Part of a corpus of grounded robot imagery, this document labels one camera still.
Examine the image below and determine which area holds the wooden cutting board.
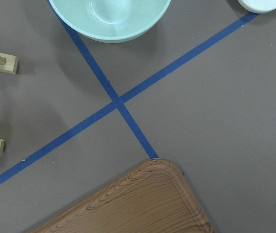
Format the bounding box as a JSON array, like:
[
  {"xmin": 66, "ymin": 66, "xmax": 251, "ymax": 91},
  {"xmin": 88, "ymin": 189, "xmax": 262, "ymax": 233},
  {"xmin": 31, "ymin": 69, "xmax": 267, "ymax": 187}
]
[{"xmin": 34, "ymin": 159, "xmax": 214, "ymax": 233}]

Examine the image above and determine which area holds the green bowl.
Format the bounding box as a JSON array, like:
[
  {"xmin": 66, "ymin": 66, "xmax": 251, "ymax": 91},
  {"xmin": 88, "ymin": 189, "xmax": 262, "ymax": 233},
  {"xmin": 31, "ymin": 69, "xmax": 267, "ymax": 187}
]
[{"xmin": 50, "ymin": 0, "xmax": 171, "ymax": 43}]

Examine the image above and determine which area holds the cream bear tray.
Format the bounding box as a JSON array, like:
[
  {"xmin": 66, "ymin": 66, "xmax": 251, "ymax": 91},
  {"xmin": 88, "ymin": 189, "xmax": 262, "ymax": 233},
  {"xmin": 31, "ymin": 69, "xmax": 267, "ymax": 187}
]
[{"xmin": 238, "ymin": 0, "xmax": 276, "ymax": 14}]

